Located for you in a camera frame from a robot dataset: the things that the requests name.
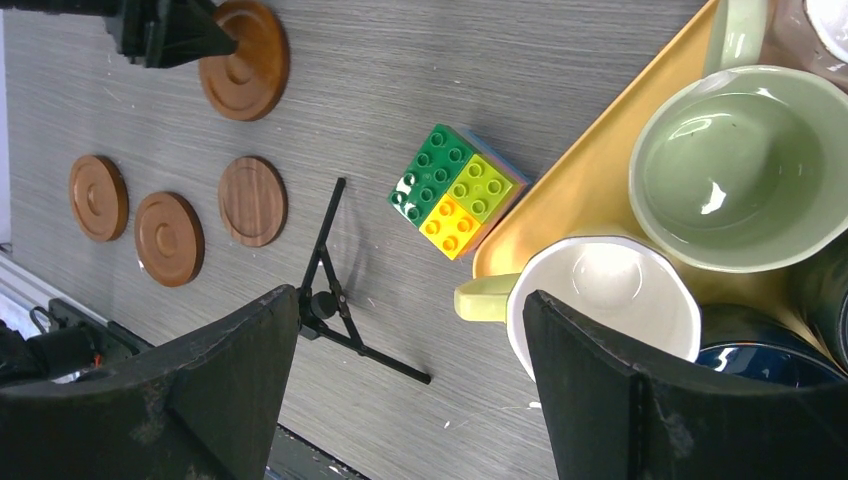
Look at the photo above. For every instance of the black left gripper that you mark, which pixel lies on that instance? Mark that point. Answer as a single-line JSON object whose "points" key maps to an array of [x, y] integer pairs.
{"points": [[158, 34]]}

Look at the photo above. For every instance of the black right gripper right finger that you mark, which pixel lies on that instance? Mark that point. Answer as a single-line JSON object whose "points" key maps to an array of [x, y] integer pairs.
{"points": [[617, 408]]}

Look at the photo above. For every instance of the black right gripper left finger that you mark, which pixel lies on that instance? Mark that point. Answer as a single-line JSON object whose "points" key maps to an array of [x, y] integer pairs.
{"points": [[202, 406]]}

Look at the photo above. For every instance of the brown wooden coaster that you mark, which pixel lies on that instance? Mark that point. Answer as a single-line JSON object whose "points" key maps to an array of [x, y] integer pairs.
{"points": [[169, 238], [247, 84], [98, 198]]}

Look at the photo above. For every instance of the cream yellow mug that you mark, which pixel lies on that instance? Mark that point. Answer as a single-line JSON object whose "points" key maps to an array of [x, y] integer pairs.
{"points": [[615, 280]]}

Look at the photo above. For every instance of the dark walnut wooden coaster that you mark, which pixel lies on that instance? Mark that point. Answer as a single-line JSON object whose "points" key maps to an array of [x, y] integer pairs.
{"points": [[253, 202]]}

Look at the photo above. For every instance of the yellow tray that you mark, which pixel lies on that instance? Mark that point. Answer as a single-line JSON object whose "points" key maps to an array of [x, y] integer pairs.
{"points": [[586, 189]]}

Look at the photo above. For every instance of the dark blue mug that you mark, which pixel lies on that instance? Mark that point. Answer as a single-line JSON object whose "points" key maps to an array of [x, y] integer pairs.
{"points": [[746, 342]]}

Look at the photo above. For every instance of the black microphone tripod stand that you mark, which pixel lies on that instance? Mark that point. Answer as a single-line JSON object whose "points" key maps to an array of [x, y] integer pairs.
{"points": [[323, 308]]}

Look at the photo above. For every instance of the dark green mug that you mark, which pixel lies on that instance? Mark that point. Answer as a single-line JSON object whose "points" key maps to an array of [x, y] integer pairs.
{"points": [[818, 289]]}

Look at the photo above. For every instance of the colourful toy brick block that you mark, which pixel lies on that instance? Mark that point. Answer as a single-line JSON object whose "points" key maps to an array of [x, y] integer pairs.
{"points": [[456, 189]]}

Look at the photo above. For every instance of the light green mug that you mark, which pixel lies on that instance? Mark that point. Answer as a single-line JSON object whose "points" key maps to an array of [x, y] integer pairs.
{"points": [[744, 170]]}

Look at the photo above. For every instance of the mauve purple mug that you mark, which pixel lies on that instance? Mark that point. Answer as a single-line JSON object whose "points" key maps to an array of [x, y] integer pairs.
{"points": [[809, 36]]}

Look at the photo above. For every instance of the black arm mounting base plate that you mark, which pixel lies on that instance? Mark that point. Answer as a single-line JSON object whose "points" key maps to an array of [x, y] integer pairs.
{"points": [[71, 341]]}

